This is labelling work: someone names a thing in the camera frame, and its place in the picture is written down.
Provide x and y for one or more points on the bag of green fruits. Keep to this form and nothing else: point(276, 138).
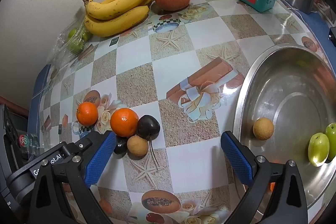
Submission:
point(69, 44)

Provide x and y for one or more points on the tan longan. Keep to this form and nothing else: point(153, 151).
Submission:
point(137, 146)
point(263, 128)

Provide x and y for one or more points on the patterned vinyl tablecloth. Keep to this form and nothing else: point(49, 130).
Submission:
point(185, 70)

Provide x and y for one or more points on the black power adapter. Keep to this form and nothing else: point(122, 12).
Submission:
point(332, 35)

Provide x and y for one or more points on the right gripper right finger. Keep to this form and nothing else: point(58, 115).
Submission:
point(287, 203)

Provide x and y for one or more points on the clear plastic cup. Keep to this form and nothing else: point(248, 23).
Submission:
point(29, 143)

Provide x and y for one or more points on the large steel basin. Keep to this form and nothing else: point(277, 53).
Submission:
point(295, 89)

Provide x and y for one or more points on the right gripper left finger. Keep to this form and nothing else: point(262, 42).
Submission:
point(49, 202)

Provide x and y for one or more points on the dark plum small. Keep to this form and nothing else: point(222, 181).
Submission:
point(121, 145)

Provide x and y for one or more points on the orange tangerine front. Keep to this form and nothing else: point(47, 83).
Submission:
point(271, 186)

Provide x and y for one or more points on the yellow banana bunch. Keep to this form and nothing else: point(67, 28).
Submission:
point(111, 17)

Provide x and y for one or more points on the green mango front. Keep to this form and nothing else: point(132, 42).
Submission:
point(318, 149)

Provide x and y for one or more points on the tan longan front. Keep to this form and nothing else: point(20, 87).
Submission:
point(263, 128)

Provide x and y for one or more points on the green mango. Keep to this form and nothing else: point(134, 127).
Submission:
point(318, 149)
point(330, 132)

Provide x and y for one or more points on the orange tangerine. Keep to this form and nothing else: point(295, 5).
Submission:
point(123, 122)
point(271, 186)
point(87, 114)

